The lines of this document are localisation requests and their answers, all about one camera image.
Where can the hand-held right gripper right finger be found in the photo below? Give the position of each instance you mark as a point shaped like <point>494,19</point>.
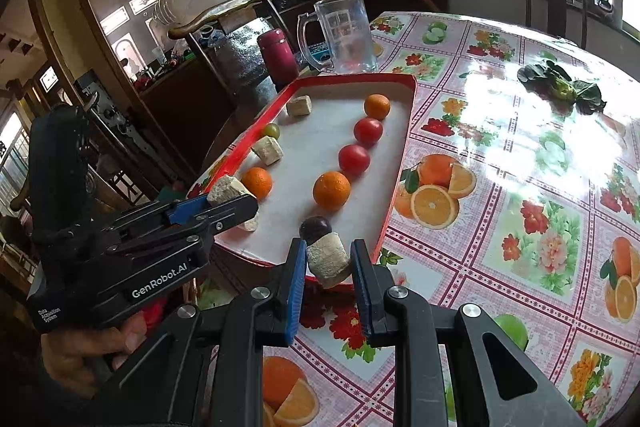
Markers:
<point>361,282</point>

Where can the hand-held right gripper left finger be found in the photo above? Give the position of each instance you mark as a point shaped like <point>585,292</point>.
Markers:
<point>295,292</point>

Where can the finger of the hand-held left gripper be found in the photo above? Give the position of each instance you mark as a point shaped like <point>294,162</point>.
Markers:
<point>187,209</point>
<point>235,209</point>

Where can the pale ginger chunk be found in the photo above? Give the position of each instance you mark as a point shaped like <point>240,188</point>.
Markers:
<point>267,152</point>
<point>227,189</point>

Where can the small orange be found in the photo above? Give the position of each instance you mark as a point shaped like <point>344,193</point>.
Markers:
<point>377,106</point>
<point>258,183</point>

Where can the tall cork cylinder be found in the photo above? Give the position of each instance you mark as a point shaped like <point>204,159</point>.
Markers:
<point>327,262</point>

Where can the dark purple plum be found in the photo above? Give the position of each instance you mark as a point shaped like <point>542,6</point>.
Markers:
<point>314,227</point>

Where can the green grape fruit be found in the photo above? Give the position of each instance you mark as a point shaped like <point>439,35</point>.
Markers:
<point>271,131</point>

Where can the large orange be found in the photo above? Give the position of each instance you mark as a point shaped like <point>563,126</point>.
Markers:
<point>331,190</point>

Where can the red rimmed white tray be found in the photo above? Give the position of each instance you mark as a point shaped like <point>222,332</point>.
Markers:
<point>320,147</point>

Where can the red tomato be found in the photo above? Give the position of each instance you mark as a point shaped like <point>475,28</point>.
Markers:
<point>354,159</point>
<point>368,131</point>

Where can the person's left hand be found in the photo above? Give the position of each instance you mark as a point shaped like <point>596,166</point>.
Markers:
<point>75,357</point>

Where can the red cloth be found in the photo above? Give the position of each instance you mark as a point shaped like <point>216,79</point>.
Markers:
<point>156,309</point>

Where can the dark red thermos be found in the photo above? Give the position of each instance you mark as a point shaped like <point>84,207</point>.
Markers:
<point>276,57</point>

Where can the small blue box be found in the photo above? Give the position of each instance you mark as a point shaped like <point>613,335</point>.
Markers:
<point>320,52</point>

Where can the floral fruit print tablecloth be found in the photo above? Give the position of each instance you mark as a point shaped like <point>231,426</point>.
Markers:
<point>500,147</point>

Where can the curved back wooden chair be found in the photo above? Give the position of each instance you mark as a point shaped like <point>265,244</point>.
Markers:
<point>220,11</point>

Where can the clear glass mug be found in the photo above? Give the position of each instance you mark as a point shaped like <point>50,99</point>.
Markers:
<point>345,37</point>

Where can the dark leafy greens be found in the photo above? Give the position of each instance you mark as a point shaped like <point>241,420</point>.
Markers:
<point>585,94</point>

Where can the dark wooden chair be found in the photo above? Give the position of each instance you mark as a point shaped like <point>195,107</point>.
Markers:
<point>556,7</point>

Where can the dark kettle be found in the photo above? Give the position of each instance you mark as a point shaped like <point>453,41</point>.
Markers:
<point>606,2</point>

